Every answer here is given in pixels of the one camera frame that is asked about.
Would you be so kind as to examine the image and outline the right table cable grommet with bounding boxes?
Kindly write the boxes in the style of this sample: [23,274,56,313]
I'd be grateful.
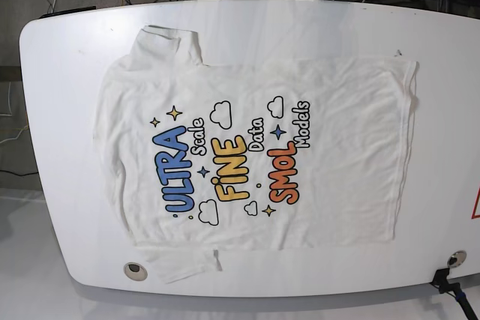
[447,250,467,268]

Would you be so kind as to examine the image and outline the white printed T-shirt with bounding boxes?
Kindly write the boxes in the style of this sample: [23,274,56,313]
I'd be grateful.
[93,26,418,283]

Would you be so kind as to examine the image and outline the black clamp with cable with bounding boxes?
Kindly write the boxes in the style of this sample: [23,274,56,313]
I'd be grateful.
[430,268,479,320]

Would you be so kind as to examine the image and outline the left table cable grommet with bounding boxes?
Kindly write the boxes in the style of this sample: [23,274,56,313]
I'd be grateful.
[123,262,148,282]

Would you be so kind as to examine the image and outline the table cable grommet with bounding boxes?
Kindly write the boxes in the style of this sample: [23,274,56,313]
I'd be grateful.
[447,250,467,268]
[123,262,148,282]

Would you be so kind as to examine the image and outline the red and white warning sticker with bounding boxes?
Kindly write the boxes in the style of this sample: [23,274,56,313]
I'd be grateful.
[471,189,480,220]

